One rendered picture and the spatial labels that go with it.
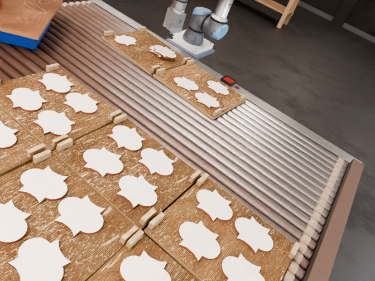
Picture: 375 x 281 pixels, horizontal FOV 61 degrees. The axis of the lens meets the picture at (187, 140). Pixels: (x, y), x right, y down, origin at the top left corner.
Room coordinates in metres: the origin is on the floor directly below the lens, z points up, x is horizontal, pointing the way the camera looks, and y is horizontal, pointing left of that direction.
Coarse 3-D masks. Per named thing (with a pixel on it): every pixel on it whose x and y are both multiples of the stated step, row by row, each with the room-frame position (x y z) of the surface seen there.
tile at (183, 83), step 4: (176, 80) 1.49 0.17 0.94; (180, 80) 1.50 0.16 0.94; (184, 80) 1.52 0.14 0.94; (188, 80) 1.54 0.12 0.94; (180, 84) 1.47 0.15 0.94; (184, 84) 1.48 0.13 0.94; (188, 84) 1.50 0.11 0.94; (192, 84) 1.51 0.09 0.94; (184, 88) 1.45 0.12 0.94; (188, 88) 1.46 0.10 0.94; (192, 88) 1.47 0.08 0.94; (196, 88) 1.49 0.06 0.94
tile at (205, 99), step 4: (196, 96) 1.41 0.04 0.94; (200, 96) 1.43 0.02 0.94; (204, 96) 1.44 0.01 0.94; (208, 96) 1.46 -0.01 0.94; (200, 100) 1.39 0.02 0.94; (204, 100) 1.41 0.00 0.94; (208, 100) 1.42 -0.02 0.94; (212, 100) 1.44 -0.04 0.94; (216, 100) 1.45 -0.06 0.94; (204, 104) 1.38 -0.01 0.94; (208, 104) 1.39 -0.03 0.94; (212, 104) 1.40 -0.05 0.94; (216, 104) 1.41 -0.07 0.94; (208, 108) 1.36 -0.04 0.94
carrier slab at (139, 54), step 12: (108, 36) 1.68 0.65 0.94; (132, 36) 1.80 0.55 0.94; (144, 36) 1.87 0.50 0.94; (120, 48) 1.60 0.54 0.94; (132, 48) 1.66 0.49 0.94; (144, 48) 1.71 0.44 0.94; (168, 48) 1.84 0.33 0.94; (132, 60) 1.54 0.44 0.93; (144, 60) 1.57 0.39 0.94; (156, 60) 1.63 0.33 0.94; (168, 60) 1.69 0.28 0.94; (180, 60) 1.75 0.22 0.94
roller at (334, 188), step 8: (64, 8) 1.84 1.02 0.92; (72, 16) 1.80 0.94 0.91; (88, 24) 1.76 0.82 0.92; (96, 32) 1.72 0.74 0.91; (232, 120) 1.38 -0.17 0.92; (240, 128) 1.35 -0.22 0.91; (248, 128) 1.36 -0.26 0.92; (256, 136) 1.33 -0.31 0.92; (264, 144) 1.30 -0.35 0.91; (272, 144) 1.31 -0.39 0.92; (280, 152) 1.27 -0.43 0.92; (288, 160) 1.25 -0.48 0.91; (296, 160) 1.26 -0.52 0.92; (304, 168) 1.23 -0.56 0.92; (312, 176) 1.20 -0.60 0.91; (320, 176) 1.21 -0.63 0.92; (328, 184) 1.18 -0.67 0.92
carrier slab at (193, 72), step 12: (168, 72) 1.55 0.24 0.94; (180, 72) 1.60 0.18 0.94; (192, 72) 1.66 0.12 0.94; (204, 72) 1.72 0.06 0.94; (168, 84) 1.43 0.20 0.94; (204, 84) 1.58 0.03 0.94; (180, 96) 1.39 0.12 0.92; (192, 96) 1.41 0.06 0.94; (216, 96) 1.51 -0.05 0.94; (228, 96) 1.56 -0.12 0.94; (240, 96) 1.61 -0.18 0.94; (204, 108) 1.35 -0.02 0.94; (216, 108) 1.39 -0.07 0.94; (228, 108) 1.44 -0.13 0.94
